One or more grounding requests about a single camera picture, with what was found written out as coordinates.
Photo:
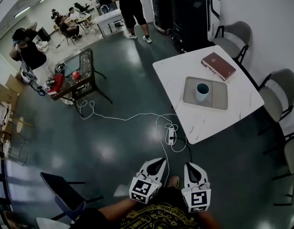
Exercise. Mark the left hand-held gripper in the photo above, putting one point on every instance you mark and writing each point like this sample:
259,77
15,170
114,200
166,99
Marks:
143,190

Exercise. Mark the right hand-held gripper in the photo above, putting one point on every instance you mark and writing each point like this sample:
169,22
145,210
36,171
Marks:
197,198

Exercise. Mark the grey rectangular tray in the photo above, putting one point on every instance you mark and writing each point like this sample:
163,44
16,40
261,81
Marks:
218,96

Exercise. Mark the white cup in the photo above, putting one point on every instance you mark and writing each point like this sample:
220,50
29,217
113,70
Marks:
202,93

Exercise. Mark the person's right forearm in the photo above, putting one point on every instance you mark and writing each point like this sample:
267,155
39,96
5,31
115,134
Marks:
211,221

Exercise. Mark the person's left forearm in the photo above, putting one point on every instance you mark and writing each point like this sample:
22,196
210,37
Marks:
116,207

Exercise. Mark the person's foot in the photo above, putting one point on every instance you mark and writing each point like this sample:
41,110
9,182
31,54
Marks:
173,181

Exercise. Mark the white power strip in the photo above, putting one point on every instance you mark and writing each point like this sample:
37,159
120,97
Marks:
171,134

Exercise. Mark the person's black printed shirt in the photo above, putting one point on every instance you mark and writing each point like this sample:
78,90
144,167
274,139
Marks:
159,216

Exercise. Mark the black chair with white stitching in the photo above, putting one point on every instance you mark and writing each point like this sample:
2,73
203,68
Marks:
61,192

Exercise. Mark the grey chair with black legs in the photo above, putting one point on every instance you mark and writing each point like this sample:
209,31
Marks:
292,156
233,40
273,101

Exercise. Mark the brown hardcover book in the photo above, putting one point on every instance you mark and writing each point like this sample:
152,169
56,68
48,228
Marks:
219,67

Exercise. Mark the black equipment cart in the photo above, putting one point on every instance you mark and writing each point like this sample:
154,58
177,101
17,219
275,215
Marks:
82,73

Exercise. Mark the red ball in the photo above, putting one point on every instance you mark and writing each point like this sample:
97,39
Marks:
76,75

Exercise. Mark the red book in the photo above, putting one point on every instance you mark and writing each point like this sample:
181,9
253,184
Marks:
56,84

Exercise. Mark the idle hand-held gripper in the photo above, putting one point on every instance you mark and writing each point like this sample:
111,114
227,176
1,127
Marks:
48,86
59,67

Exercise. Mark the round wooden stool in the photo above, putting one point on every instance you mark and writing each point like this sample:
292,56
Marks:
20,125

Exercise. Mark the white metal table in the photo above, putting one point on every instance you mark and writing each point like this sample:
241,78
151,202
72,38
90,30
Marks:
111,20

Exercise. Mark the black and white machine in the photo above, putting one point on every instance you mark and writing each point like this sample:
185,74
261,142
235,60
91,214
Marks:
194,18
161,8

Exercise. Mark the cardboard box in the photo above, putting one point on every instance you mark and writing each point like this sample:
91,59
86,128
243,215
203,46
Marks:
7,90

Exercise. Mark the black case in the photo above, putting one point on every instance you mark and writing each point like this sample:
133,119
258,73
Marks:
44,34

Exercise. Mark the black-framed window wall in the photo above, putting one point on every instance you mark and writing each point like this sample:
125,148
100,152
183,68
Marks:
0,190

